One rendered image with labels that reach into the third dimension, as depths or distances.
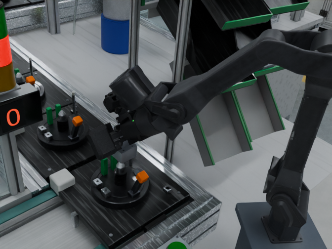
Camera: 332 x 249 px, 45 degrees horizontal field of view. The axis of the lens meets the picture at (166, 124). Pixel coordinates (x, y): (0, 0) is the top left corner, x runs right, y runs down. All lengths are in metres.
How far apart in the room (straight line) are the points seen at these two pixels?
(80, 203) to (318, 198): 0.67
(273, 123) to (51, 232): 0.67
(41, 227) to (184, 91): 0.50
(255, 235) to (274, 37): 0.39
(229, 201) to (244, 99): 0.29
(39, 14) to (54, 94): 0.79
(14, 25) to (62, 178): 1.15
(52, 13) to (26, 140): 0.93
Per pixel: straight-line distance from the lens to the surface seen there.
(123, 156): 0.87
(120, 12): 1.74
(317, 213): 1.20
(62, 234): 0.97
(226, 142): 1.07
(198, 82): 0.66
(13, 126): 0.83
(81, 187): 0.98
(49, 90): 1.34
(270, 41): 0.60
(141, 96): 0.71
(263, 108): 1.20
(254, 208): 0.86
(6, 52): 0.76
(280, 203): 0.73
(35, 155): 1.09
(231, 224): 1.09
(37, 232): 0.98
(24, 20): 2.02
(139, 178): 0.86
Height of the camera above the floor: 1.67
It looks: 36 degrees down
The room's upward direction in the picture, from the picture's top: 6 degrees clockwise
